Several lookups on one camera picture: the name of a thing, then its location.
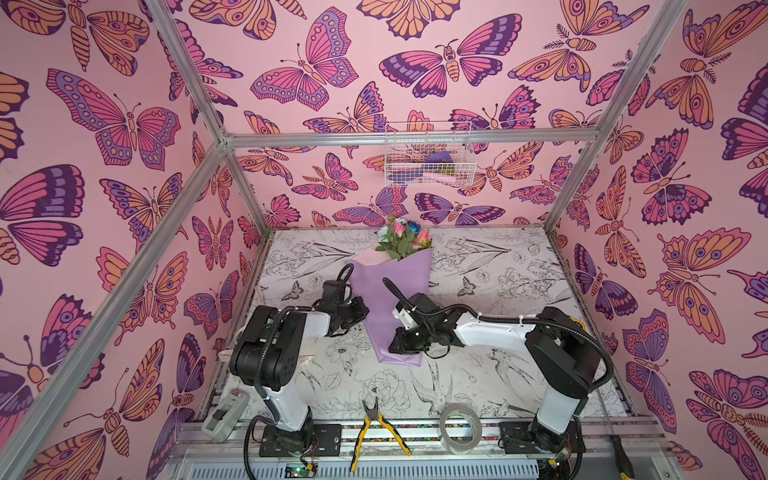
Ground purple pink wrapping paper sheet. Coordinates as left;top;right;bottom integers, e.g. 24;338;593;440
350;248;432;367

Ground aluminium front rail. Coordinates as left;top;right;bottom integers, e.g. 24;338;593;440
158;419;685;480

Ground black yellow screwdriver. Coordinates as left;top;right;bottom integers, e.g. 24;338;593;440
595;389;635;480

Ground yellow handled pliers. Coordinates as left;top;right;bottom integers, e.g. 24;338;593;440
349;395;413;474

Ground pink orange fake rose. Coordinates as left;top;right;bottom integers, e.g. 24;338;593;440
412;229;432;253

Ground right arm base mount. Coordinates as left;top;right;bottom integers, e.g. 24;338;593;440
498;419;586;456

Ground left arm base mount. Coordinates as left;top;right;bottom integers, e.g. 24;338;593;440
259;424;342;458

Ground clear tape roll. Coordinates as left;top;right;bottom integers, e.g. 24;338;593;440
438;403;483;455

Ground cream ribbon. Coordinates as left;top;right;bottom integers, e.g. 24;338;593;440
217;344;236;364

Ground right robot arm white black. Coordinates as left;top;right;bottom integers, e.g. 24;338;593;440
382;278;614;453

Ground white fake rose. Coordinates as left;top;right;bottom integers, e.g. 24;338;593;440
375;224;399;258

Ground white wire basket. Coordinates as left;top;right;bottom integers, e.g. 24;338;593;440
382;126;477;189

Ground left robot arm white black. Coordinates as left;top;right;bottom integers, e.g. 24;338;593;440
228;263;369;434

